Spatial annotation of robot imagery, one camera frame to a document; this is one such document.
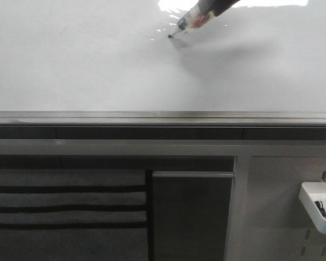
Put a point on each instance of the dark grey cabinet door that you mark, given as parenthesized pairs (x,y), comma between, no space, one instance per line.
(190,214)

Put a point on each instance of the black capped marker in tray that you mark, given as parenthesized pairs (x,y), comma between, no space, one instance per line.
(322,206)

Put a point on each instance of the grey drawer cabinet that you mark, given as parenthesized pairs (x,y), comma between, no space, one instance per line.
(74,215)

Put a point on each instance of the white black-tipped whiteboard marker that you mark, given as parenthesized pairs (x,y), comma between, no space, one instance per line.
(192,20)

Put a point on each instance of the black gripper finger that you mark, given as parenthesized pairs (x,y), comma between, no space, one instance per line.
(220,6)
(206,6)

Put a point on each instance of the grey slotted wall panel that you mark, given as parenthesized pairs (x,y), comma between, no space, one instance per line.
(276,225)

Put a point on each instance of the large white whiteboard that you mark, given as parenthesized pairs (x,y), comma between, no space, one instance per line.
(261,63)

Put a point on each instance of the white plastic wall tray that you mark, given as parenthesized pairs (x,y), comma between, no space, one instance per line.
(309,193)

